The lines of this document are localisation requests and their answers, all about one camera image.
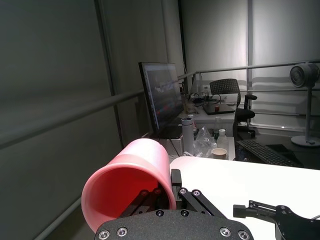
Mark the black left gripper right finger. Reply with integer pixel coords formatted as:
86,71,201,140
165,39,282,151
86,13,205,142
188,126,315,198
170,168,224,217

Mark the white capped plastic bottle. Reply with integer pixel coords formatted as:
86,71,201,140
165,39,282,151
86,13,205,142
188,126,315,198
216,128,230,151

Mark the dark closed laptop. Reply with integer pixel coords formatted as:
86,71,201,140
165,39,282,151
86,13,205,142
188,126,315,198
201,102,237,117

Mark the black office chair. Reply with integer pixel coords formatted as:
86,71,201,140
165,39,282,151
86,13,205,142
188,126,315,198
208,78,258,139

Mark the gray pedestal fan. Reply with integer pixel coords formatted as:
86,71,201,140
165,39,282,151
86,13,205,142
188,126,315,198
289,62,320,148

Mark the white thermos bottle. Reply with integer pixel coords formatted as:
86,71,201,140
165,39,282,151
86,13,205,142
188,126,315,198
180,117,196,154

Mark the paper cup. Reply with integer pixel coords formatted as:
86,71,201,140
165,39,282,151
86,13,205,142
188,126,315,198
211,147,228,161

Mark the black keyboard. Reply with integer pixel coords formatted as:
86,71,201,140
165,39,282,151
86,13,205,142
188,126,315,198
235,139,305,168

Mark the clear plastic bag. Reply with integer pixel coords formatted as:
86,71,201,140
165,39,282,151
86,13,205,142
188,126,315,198
193,126,218,159

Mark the gray vertical railing post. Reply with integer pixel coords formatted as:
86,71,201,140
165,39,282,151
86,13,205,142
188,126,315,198
94,0,125,149

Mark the black computer monitor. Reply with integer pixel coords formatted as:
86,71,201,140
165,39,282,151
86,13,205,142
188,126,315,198
138,61,186,140

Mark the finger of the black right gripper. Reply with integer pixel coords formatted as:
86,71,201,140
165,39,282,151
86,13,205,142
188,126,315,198
232,199,286,221

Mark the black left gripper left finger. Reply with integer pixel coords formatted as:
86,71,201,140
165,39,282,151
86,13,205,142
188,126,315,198
119,181,175,219

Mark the green label plastic bottle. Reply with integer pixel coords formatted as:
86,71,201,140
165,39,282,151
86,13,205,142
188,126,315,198
212,116,222,141

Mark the gray horizontal railing bar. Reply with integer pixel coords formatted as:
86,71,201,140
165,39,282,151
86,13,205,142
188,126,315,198
0,89,145,151
176,59,320,81
249,88,320,94
33,196,83,240

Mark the pink plastic cup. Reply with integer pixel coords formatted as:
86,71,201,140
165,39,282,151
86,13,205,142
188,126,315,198
81,138,177,233

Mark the white desk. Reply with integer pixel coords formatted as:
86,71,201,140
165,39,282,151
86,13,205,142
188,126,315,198
191,96,237,131

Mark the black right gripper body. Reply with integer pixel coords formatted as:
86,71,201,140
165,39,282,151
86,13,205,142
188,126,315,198
274,204,320,240

